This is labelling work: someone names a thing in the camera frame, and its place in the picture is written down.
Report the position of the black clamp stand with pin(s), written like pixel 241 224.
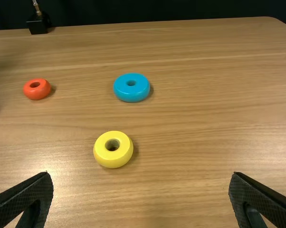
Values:
pixel 38 27

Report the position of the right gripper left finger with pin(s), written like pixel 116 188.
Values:
pixel 19 204

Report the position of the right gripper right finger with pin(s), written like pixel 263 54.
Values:
pixel 264 204

